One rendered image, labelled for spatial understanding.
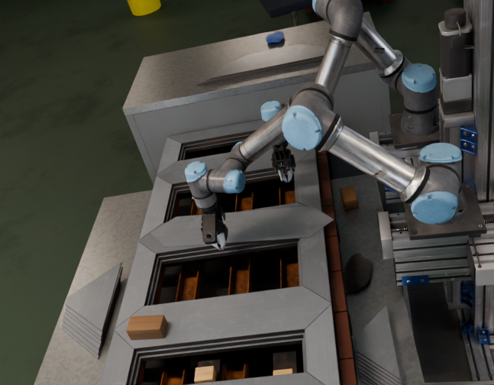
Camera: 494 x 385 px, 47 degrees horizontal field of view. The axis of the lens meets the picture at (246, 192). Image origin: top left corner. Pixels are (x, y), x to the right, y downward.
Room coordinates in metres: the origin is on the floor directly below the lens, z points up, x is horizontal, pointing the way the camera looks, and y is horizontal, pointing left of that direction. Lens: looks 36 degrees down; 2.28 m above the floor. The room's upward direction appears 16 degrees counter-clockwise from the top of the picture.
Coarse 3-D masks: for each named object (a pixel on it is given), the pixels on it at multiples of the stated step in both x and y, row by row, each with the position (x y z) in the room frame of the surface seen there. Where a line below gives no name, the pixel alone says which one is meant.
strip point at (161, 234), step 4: (172, 220) 1.88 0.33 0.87; (164, 224) 1.87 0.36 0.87; (168, 224) 1.87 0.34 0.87; (172, 224) 1.86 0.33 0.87; (160, 228) 1.85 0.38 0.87; (164, 228) 1.84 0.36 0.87; (168, 228) 1.84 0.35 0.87; (152, 232) 1.84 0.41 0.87; (156, 232) 1.84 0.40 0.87; (160, 232) 1.83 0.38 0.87; (164, 232) 1.82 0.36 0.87; (168, 232) 1.81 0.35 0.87; (156, 236) 1.81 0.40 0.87; (160, 236) 1.80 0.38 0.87; (164, 236) 1.80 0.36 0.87; (168, 236) 1.79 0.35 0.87; (160, 240) 1.78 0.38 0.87; (164, 240) 1.77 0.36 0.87; (164, 244) 1.75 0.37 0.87
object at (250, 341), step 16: (192, 144) 2.46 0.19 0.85; (208, 144) 2.44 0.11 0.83; (224, 144) 2.42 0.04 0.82; (256, 176) 2.06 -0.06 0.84; (272, 176) 2.04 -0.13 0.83; (176, 192) 2.12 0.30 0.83; (320, 192) 1.83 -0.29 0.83; (272, 208) 1.78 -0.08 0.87; (144, 240) 1.81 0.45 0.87; (272, 240) 1.62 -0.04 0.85; (288, 240) 1.60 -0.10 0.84; (160, 256) 1.71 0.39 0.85; (176, 256) 1.69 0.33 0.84; (192, 256) 1.67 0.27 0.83; (208, 256) 1.65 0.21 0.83; (160, 272) 1.65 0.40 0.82; (144, 304) 1.46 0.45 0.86; (256, 336) 1.19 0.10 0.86; (272, 336) 1.18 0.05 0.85; (288, 336) 1.16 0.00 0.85; (304, 336) 1.15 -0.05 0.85; (144, 352) 1.26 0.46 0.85; (160, 352) 1.25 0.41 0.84; (176, 352) 1.24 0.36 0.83; (192, 352) 1.22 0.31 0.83; (208, 352) 1.21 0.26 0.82; (304, 352) 1.10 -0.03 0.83; (304, 368) 1.05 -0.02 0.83; (128, 384) 1.15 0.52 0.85
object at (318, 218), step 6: (312, 210) 1.70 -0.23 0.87; (318, 210) 1.69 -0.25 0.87; (312, 216) 1.66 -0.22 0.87; (318, 216) 1.65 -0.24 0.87; (324, 216) 1.64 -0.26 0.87; (312, 222) 1.63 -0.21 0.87; (318, 222) 1.62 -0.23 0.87; (324, 222) 1.61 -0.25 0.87; (312, 228) 1.59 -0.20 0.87; (318, 228) 1.59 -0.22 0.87; (312, 234) 1.57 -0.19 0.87
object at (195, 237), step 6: (198, 216) 1.86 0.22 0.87; (192, 222) 1.83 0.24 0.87; (198, 222) 1.82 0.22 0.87; (192, 228) 1.79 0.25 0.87; (198, 228) 1.78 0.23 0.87; (192, 234) 1.76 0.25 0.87; (198, 234) 1.75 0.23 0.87; (186, 240) 1.74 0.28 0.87; (192, 240) 1.72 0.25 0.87; (198, 240) 1.72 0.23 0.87
